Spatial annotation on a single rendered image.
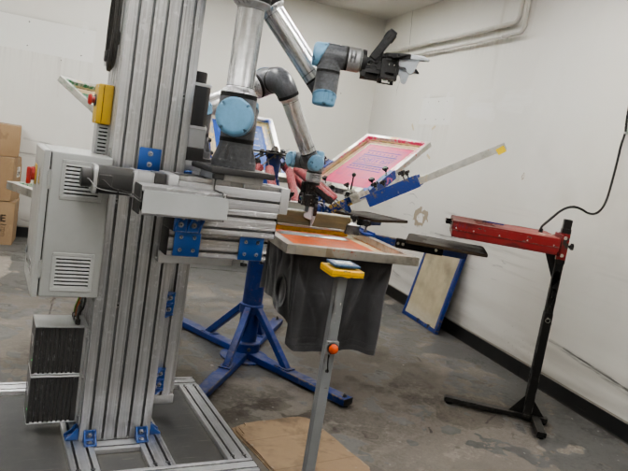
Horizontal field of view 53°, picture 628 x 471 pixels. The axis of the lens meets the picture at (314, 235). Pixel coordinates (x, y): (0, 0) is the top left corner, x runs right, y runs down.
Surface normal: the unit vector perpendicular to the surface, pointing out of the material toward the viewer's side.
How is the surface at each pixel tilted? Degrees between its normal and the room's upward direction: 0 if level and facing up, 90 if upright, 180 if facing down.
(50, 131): 90
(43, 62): 90
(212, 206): 90
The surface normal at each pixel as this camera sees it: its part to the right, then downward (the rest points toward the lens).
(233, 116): 0.00, 0.27
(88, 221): 0.46, 0.19
